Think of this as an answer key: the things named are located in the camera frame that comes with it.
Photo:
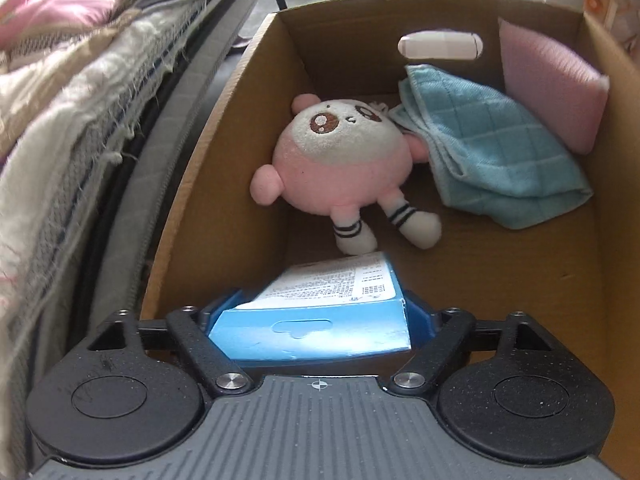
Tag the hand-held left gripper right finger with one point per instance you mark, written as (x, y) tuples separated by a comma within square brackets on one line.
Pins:
[(424, 312)]

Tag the small pink plush toy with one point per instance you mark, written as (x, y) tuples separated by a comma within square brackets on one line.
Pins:
[(330, 160)]

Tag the pink quilt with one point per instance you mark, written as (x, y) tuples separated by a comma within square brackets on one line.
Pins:
[(60, 5)]

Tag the pink sponge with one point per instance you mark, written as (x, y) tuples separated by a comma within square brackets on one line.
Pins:
[(550, 85)]

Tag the blue paper box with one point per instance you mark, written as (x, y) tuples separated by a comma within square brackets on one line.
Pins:
[(320, 325)]

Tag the light blue towel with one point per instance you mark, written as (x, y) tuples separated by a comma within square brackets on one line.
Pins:
[(490, 145)]

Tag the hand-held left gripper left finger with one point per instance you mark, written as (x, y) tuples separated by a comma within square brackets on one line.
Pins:
[(215, 306)]

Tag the brown cardboard box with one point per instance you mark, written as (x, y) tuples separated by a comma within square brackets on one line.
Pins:
[(500, 270)]

